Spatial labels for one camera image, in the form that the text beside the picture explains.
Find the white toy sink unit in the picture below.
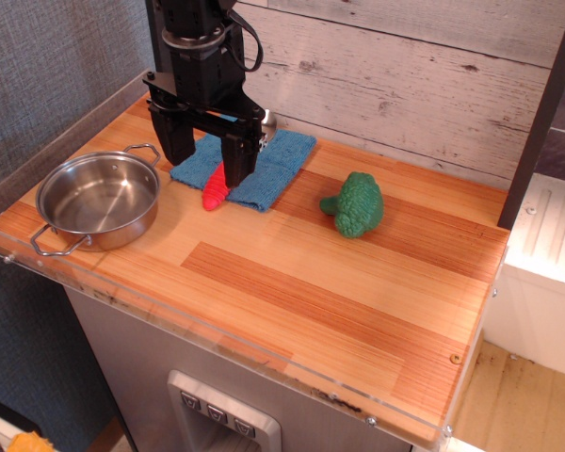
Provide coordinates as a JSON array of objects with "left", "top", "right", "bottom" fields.
[{"left": 479, "top": 70, "right": 565, "bottom": 382}]

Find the stainless steel pot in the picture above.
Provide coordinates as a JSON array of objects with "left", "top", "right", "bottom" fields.
[{"left": 30, "top": 143, "right": 160, "bottom": 257}]

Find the clear acrylic edge guard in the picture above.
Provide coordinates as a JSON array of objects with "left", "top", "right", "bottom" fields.
[{"left": 0, "top": 219, "right": 508, "bottom": 451}]

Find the dark frame post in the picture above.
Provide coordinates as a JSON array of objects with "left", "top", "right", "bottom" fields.
[
  {"left": 145, "top": 0, "right": 172, "bottom": 73},
  {"left": 497, "top": 32, "right": 565, "bottom": 230}
]

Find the dark right frame post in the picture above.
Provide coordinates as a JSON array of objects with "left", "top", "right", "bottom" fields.
[{"left": 497, "top": 32, "right": 565, "bottom": 230}]

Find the dark left frame post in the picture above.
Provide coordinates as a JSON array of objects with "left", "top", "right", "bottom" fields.
[{"left": 145, "top": 0, "right": 172, "bottom": 73}]

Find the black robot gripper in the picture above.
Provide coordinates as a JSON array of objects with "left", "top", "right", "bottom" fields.
[{"left": 143, "top": 39, "right": 266, "bottom": 187}]

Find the green toy broccoli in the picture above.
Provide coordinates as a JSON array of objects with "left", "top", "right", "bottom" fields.
[{"left": 319, "top": 171, "right": 384, "bottom": 238}]

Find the grey toy fridge cabinet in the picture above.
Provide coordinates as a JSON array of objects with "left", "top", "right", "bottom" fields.
[{"left": 66, "top": 289, "right": 411, "bottom": 451}]

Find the yellow object bottom left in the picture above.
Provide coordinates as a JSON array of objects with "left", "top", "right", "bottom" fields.
[{"left": 7, "top": 432, "right": 56, "bottom": 452}]

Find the blue folded towel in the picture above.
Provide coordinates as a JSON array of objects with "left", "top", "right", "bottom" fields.
[{"left": 169, "top": 130, "right": 316, "bottom": 212}]

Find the red handled metal spoon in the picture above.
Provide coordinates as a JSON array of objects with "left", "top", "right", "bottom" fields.
[{"left": 202, "top": 109, "right": 277, "bottom": 211}]

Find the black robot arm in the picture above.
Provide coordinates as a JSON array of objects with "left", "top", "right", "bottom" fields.
[{"left": 143, "top": 1, "right": 266, "bottom": 188}]

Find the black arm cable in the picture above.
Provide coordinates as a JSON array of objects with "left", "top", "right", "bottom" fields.
[{"left": 225, "top": 7, "right": 265, "bottom": 74}]

